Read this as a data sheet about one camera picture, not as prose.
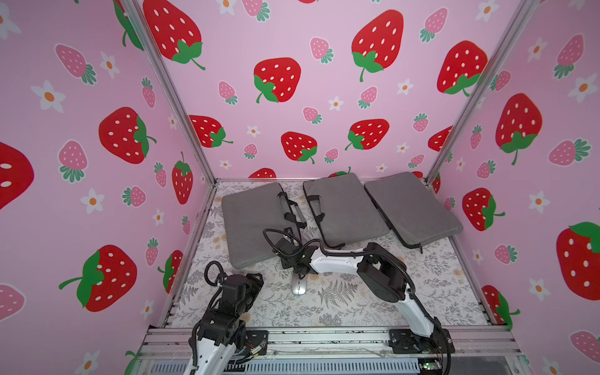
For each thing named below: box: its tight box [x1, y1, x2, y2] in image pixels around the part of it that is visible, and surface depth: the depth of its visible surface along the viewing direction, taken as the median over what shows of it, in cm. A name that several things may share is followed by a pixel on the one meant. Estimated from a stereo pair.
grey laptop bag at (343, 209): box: [303, 172, 390, 248], surface depth 107 cm
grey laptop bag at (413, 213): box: [364, 171, 464, 254], surface depth 106 cm
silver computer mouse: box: [291, 272, 308, 296], surface depth 86 cm
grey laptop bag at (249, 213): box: [221, 182, 307, 269], surface depth 106 cm
